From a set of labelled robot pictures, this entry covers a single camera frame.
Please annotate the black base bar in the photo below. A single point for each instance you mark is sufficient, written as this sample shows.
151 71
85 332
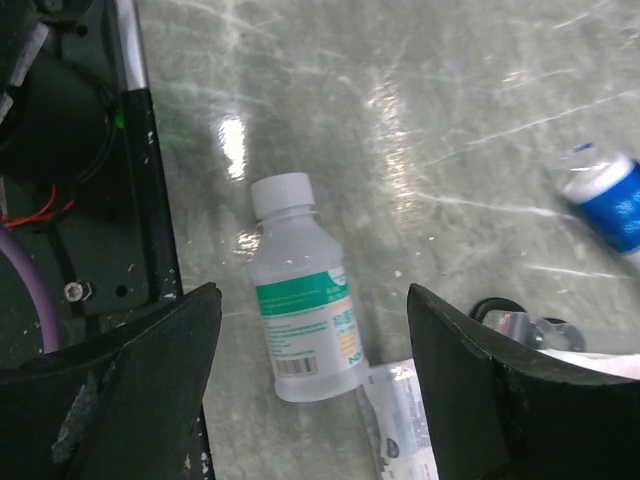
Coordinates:
86 235

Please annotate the white blue wipe sachet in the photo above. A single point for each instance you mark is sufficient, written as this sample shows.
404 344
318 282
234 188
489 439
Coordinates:
393 410

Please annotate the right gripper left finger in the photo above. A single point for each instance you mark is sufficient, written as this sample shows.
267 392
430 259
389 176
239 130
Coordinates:
125 405

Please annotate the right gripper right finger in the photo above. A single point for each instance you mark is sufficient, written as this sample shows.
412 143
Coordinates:
499 410

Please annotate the clear bag with pads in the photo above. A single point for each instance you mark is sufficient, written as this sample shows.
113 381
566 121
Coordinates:
622 365

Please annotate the black handled scissors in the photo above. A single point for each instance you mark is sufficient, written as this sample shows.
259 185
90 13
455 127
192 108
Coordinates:
512 320

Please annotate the clear green-label bottle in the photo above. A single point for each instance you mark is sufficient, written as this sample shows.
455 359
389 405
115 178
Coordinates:
304 299

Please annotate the blue white small bottle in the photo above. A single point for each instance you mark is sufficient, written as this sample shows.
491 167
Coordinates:
601 182

